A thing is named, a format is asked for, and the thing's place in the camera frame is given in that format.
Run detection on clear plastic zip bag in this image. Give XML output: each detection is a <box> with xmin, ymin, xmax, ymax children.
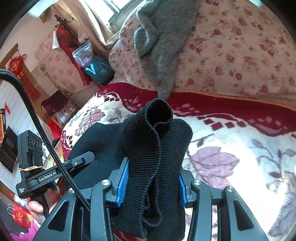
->
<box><xmin>72</xmin><ymin>42</ymin><xmax>94</xmax><ymax>68</ymax></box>

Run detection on grey fleece garment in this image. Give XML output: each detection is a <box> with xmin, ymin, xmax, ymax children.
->
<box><xmin>133</xmin><ymin>1</ymin><xmax>201</xmax><ymax>99</ymax></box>

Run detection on black knit pants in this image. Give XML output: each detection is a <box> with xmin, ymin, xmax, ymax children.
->
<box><xmin>69</xmin><ymin>98</ymin><xmax>193</xmax><ymax>240</ymax></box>

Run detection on black braided cable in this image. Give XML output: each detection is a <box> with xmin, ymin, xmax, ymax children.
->
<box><xmin>0</xmin><ymin>69</ymin><xmax>91</xmax><ymax>212</ymax></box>

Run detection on red white floral fleece blanket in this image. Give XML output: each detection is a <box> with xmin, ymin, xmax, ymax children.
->
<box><xmin>60</xmin><ymin>82</ymin><xmax>296</xmax><ymax>241</ymax></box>

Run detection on pink floral quilt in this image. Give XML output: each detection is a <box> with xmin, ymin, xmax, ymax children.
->
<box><xmin>109</xmin><ymin>1</ymin><xmax>295</xmax><ymax>106</ymax></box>

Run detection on teal plastic bag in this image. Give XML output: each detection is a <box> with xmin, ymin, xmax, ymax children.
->
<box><xmin>83</xmin><ymin>55</ymin><xmax>115</xmax><ymax>85</ymax></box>

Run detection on beige curtain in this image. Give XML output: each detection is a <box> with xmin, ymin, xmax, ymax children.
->
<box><xmin>54</xmin><ymin>1</ymin><xmax>119</xmax><ymax>53</ymax></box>

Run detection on person's left hand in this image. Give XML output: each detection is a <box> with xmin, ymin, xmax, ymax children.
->
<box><xmin>26</xmin><ymin>185</ymin><xmax>63</xmax><ymax>223</ymax></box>

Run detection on red chinese knot decoration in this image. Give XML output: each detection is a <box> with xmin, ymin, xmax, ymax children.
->
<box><xmin>8</xmin><ymin>54</ymin><xmax>27</xmax><ymax>78</ymax></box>

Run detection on red shopping bag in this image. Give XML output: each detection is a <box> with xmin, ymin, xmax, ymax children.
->
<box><xmin>6</xmin><ymin>202</ymin><xmax>33</xmax><ymax>229</ymax></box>

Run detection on black camera box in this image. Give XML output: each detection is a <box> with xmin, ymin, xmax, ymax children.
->
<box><xmin>18</xmin><ymin>130</ymin><xmax>44</xmax><ymax>181</ymax></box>

